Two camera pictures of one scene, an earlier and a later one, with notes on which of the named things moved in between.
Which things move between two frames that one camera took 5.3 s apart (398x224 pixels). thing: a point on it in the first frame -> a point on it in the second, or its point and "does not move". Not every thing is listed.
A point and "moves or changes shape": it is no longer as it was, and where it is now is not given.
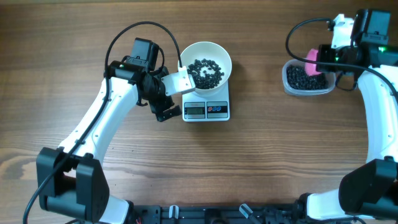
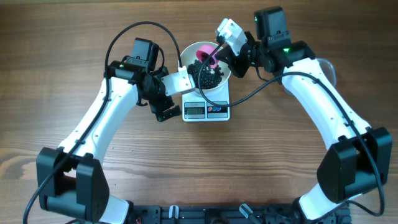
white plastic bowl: x=209 y=65 does not move
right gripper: x=324 y=51 -> x=234 y=61
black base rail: x=269 y=213 does not move
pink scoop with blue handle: x=311 y=67 moves or changes shape
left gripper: x=166 y=102 does not move
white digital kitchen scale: x=196 y=108 does not move
